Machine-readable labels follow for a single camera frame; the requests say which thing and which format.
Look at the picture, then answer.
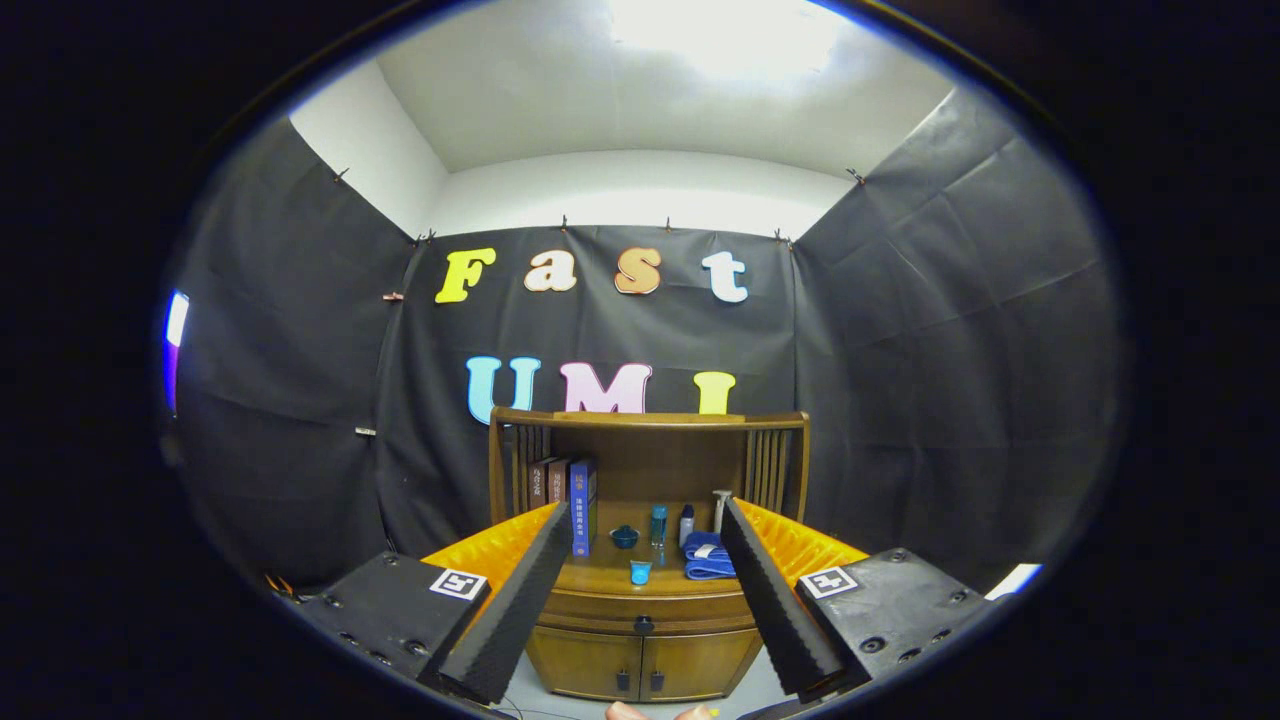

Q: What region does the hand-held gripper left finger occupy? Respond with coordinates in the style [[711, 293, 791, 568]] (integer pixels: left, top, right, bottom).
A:
[[290, 502, 573, 706]]

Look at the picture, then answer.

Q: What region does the blue folded towel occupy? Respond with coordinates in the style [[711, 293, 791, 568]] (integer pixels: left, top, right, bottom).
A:
[[684, 532, 738, 581]]

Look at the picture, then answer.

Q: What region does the wooden drawer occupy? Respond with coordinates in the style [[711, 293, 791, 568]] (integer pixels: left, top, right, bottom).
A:
[[535, 588, 761, 637]]

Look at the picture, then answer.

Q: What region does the blue book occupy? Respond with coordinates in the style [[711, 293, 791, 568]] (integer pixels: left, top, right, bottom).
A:
[[570, 458, 599, 558]]

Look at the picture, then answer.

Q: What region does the wooden cabinet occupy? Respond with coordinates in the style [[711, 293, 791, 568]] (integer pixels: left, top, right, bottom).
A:
[[488, 407, 811, 703]]

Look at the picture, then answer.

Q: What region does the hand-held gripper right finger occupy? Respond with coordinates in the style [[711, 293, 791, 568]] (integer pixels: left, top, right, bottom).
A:
[[720, 497, 1006, 701]]

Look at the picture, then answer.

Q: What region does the wooden countertop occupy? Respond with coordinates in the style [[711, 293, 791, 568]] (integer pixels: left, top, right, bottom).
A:
[[553, 530, 749, 597]]

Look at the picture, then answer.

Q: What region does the wooden cabinet door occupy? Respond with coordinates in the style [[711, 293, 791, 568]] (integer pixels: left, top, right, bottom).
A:
[[640, 630, 763, 701], [527, 627, 643, 701]]

